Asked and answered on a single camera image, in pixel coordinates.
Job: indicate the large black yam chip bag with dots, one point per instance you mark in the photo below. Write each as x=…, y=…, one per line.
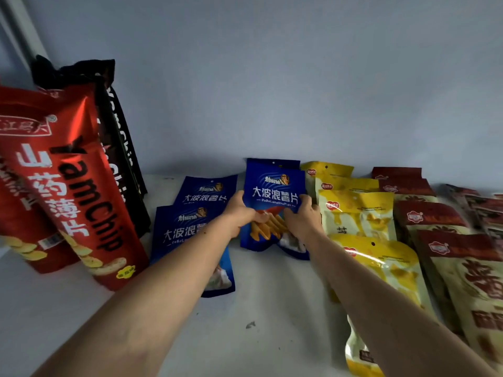
x=70, y=72
x=125, y=149

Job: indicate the person's left forearm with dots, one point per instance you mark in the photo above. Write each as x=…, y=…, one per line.
x=149, y=302

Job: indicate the person's right forearm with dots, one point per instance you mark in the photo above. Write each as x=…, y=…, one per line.
x=381, y=310

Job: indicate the red and cream snack packet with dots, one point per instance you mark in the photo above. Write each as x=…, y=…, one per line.
x=463, y=270
x=408, y=188
x=397, y=172
x=430, y=215

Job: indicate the person's left thumb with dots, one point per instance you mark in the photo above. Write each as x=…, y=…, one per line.
x=257, y=217

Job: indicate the large red yam chip bag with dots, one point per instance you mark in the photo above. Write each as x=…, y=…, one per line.
x=74, y=180
x=19, y=231

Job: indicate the person's right hand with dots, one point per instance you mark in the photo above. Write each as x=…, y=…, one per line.
x=308, y=225

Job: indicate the person's right thumb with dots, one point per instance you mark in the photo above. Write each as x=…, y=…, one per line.
x=291, y=221

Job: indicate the pile of dark red packets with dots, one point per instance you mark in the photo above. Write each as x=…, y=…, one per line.
x=481, y=208

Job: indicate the blue potato chip packet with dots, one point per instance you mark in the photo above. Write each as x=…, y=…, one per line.
x=204, y=190
x=177, y=235
x=273, y=192
x=271, y=160

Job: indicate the yellow snack packet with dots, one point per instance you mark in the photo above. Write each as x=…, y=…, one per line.
x=353, y=184
x=365, y=215
x=393, y=263
x=326, y=169
x=355, y=349

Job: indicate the person's left hand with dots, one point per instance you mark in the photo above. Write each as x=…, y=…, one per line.
x=237, y=215

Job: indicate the white shelf frame post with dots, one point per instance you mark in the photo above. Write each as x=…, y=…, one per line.
x=21, y=27

